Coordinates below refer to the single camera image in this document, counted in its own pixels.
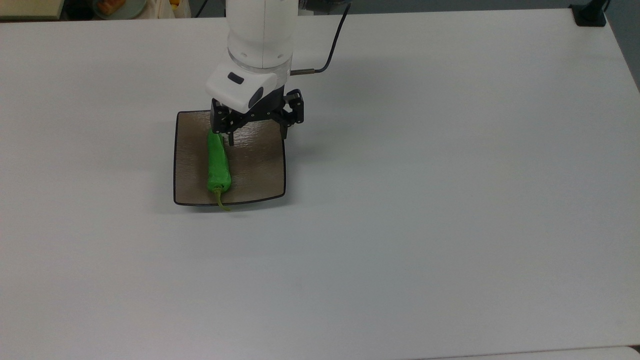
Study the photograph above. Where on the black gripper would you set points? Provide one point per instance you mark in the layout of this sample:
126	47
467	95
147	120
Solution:
270	107

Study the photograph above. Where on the green chili pepper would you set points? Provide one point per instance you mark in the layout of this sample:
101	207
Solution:
218	165

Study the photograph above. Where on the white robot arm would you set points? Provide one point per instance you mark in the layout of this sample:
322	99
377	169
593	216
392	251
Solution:
260	35

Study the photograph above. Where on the square brown ceramic plate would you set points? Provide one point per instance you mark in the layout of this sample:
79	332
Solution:
255	170

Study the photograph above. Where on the round plate with food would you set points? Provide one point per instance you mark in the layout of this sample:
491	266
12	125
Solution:
120	7

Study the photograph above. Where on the beige box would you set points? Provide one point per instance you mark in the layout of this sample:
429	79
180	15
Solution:
30	7

